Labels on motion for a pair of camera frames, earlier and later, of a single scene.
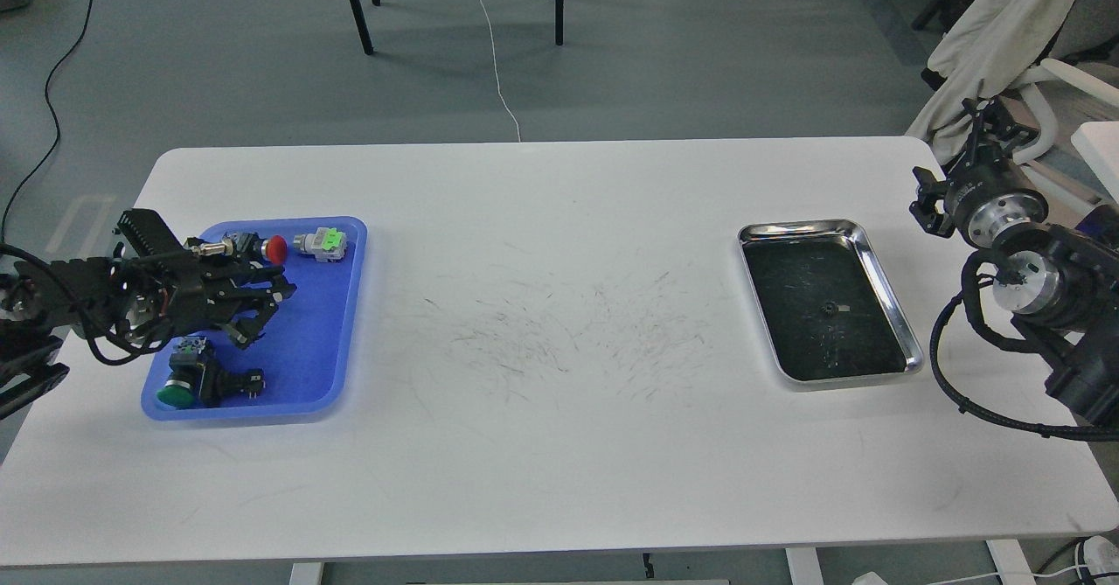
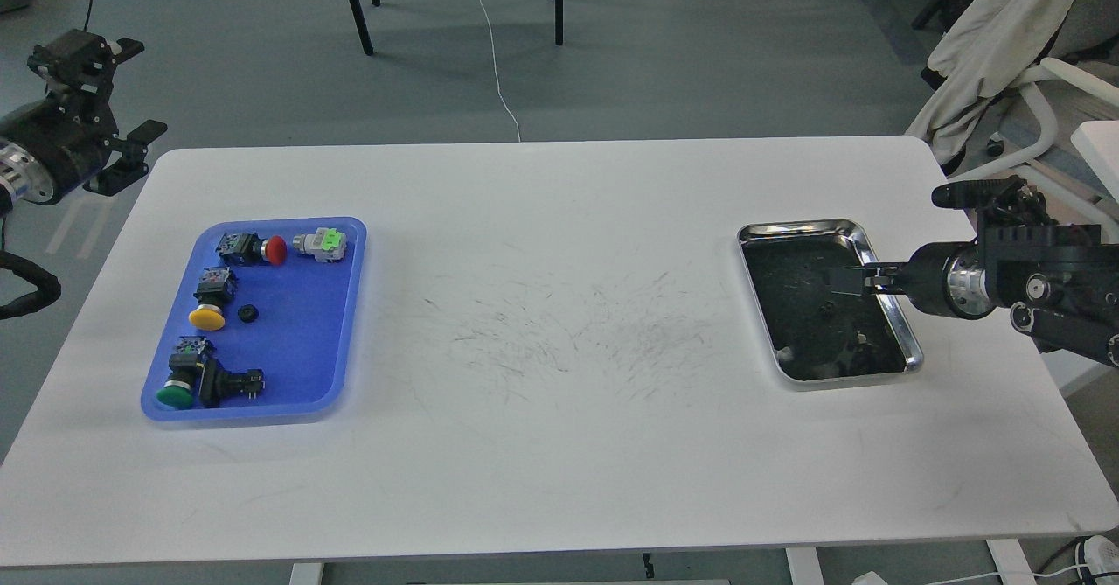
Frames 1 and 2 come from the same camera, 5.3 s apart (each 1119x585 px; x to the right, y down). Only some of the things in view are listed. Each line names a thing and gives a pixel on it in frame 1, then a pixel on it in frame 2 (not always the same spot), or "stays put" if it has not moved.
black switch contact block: x=218 y=386 stays put
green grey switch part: x=328 y=244 stays put
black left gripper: x=161 y=295 -> x=50 y=145
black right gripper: x=987 y=198 -> x=946 y=279
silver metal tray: x=828 y=315 stays put
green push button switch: x=183 y=385 stays put
